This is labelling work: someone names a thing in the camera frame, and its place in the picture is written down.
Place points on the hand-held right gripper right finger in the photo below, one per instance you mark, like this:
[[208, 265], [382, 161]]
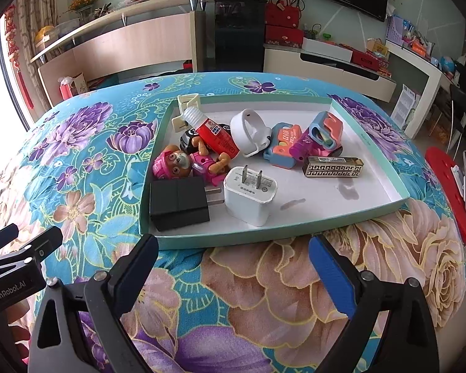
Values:
[[332, 276]]

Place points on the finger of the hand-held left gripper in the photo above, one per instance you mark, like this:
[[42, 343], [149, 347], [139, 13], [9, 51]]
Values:
[[46, 243], [2, 239]]

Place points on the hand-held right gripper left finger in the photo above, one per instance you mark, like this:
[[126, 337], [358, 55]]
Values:
[[138, 268]]

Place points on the shallow teal cardboard box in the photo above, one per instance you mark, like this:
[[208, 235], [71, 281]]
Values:
[[334, 202]]

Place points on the black plug charger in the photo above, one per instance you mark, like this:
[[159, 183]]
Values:
[[178, 202]]

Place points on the gold patterned lighter box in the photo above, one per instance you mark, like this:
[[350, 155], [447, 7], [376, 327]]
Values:
[[332, 166]]

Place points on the pink pup toy figure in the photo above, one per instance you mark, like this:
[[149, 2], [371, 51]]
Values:
[[174, 161]]

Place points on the white plug charger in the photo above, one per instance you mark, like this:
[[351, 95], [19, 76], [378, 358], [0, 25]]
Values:
[[248, 198]]

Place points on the blue orange toy knife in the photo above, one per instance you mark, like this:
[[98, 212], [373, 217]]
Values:
[[281, 149]]

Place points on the black toy car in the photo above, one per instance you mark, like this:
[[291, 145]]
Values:
[[186, 140]]

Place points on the purple orange toy gun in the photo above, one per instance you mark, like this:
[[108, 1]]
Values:
[[318, 136]]

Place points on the red glue tube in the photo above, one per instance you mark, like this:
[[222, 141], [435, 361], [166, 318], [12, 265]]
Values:
[[217, 136]]

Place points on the white wrist band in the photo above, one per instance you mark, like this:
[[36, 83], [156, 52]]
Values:
[[248, 132]]

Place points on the cream plastic clip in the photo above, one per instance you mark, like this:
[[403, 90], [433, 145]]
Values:
[[188, 103]]

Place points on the floral blue blanket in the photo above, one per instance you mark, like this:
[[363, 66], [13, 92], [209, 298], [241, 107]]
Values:
[[101, 163]]

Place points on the red round stool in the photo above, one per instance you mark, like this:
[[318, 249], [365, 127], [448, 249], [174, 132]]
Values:
[[442, 186]]

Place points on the red tissue box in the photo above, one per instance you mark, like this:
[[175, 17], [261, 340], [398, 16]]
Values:
[[68, 87]]

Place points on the red hanging ornament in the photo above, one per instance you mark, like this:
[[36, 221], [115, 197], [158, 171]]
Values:
[[17, 54]]

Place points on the white paper calendar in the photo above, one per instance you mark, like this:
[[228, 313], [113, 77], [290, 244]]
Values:
[[404, 105]]

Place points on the yellow container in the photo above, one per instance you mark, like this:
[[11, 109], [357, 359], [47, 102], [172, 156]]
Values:
[[44, 35]]

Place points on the low white television cabinet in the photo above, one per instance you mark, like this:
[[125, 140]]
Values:
[[314, 68]]

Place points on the tall white side desk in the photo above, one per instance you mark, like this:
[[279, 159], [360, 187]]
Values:
[[431, 81]]

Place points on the wooden partition counter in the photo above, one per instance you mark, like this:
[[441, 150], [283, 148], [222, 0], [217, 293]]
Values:
[[139, 42]]

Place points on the patterned curtain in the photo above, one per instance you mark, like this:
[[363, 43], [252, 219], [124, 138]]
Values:
[[31, 15]]

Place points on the white flat box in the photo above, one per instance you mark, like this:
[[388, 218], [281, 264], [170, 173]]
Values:
[[326, 49]]

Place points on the yellow flower bouquet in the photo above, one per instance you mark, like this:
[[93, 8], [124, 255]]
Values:
[[85, 2]]

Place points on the black water dispenser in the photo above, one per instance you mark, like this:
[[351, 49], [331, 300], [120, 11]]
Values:
[[239, 35]]

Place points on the red handbags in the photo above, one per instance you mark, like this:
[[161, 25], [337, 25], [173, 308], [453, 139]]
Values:
[[283, 19]]

